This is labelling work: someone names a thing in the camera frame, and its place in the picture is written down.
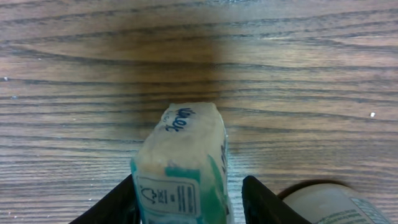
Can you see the teal Kleenex tissue pack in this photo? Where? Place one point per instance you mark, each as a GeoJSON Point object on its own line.
{"type": "Point", "coordinates": [180, 172]}

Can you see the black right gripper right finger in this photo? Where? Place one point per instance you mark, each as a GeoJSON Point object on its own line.
{"type": "Point", "coordinates": [262, 206]}

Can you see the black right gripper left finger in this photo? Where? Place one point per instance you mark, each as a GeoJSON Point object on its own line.
{"type": "Point", "coordinates": [119, 206]}

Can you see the green lid jar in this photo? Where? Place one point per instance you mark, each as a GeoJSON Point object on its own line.
{"type": "Point", "coordinates": [332, 203]}

